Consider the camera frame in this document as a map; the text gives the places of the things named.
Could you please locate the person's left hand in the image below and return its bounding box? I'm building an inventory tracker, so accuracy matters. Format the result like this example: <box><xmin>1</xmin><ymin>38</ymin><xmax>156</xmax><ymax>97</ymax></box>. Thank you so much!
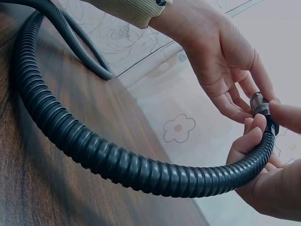
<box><xmin>164</xmin><ymin>0</ymin><xmax>281</xmax><ymax>123</ymax></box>

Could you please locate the person's right hand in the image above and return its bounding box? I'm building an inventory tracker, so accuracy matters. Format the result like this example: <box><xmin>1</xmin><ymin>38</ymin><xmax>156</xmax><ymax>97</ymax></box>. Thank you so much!
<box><xmin>226</xmin><ymin>100</ymin><xmax>301</xmax><ymax>226</ymax></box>

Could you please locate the metal hose connector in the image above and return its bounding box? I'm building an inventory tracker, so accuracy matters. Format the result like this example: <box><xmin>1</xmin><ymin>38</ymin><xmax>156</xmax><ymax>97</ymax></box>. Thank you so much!
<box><xmin>249</xmin><ymin>92</ymin><xmax>275</xmax><ymax>119</ymax></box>

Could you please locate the black corrugated hose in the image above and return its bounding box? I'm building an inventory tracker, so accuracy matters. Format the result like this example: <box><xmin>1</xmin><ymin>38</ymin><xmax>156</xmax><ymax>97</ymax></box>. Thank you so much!
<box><xmin>10</xmin><ymin>0</ymin><xmax>281</xmax><ymax>199</ymax></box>

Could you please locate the person's left forearm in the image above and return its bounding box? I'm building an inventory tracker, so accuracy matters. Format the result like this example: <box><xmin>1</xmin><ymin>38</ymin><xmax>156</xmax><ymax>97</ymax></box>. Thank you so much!
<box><xmin>122</xmin><ymin>0</ymin><xmax>200</xmax><ymax>40</ymax></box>

